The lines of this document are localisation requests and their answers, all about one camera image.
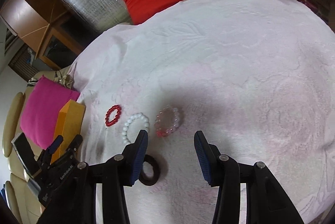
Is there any pink clear bead bracelet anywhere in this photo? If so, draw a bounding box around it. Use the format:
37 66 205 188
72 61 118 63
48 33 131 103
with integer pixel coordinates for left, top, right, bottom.
154 105 184 138

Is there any beige leather sofa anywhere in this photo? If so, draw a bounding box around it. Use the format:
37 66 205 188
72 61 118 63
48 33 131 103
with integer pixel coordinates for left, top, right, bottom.
2 70 64 224

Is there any magenta pillow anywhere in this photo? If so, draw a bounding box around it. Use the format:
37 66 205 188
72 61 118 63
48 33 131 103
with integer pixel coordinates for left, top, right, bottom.
20 76 80 149

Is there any white bead bracelet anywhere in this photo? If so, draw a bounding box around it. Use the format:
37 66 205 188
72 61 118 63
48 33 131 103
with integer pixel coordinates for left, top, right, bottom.
121 112 151 146

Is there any wooden cabinet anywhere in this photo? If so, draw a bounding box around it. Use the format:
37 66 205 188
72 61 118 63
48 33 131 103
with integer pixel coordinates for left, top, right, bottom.
1 0 89 69

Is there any black hair tie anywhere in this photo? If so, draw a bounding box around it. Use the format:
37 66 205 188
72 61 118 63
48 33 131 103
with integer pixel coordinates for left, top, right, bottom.
138 154 167 187

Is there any smartphone on left gripper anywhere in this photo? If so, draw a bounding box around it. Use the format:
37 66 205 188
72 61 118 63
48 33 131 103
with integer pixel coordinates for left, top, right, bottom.
11 133 40 178

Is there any red bead bracelet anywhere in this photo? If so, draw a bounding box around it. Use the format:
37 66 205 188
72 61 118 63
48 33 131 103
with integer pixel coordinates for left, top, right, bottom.
104 104 123 128

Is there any orange cardboard box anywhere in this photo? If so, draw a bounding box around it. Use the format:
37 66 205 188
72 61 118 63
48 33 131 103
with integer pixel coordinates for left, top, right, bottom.
51 100 86 163

